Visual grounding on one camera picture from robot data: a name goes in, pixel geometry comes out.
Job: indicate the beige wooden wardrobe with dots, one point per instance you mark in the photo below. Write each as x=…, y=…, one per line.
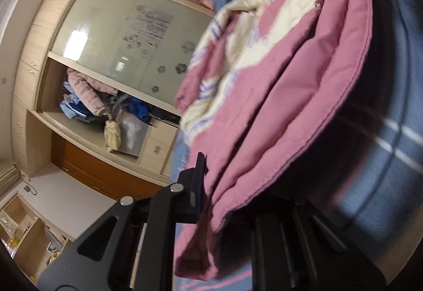
x=33, y=46

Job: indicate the black garment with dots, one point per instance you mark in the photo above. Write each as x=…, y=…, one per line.
x=165, y=119

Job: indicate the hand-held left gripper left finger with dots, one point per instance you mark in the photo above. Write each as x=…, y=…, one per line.
x=162, y=211

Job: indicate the frosted glass door with flowers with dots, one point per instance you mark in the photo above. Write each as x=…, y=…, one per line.
x=109, y=40

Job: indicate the light blue striped garment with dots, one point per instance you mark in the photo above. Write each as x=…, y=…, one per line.
x=72, y=109

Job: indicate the dark blue garment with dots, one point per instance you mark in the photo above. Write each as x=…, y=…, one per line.
x=140, y=109

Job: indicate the grey folded clothes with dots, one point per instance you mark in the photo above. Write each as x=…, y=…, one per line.
x=117, y=102

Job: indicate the air conditioner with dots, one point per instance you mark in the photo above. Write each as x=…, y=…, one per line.
x=6, y=175

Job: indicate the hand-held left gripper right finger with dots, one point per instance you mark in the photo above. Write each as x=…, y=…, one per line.
x=297, y=244

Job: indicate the wooden bookshelf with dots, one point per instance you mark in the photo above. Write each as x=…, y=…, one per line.
x=29, y=244

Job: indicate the clear plastic storage box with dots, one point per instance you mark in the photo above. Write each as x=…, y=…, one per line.
x=132, y=135

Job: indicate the brown wooden door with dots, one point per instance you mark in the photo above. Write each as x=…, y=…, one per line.
x=99, y=172

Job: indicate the pink and white hooded jacket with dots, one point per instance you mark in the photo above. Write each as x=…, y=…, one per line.
x=281, y=96

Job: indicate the pink puffer jacket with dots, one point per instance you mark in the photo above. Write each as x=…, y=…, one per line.
x=87, y=92

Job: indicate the pale yellow cloth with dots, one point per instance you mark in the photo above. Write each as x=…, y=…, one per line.
x=112, y=134

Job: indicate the wall socket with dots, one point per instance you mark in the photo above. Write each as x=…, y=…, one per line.
x=30, y=189

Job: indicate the blue plaid bed sheet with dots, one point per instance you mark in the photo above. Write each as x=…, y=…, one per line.
x=396, y=112

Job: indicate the beige wardrobe drawer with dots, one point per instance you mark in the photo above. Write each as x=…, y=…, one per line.
x=158, y=142
x=170, y=163

